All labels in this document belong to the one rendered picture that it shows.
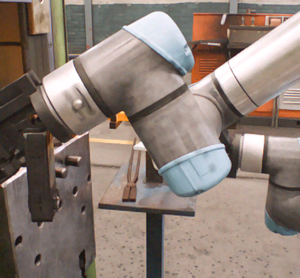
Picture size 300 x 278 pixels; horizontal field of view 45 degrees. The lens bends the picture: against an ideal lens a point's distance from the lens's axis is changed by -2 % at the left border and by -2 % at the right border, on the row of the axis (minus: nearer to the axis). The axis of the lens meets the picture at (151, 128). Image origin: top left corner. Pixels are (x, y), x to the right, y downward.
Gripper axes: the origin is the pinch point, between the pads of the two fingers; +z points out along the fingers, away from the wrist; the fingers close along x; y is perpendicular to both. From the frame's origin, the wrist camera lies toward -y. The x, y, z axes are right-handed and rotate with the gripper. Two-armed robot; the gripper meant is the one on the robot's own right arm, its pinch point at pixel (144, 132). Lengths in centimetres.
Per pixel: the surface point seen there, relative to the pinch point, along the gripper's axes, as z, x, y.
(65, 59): 45, 46, -9
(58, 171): 22.0, 0.0, 12.2
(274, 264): -37, 99, 100
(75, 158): 21.8, 8.0, 11.9
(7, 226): 25.4, -15.9, 18.7
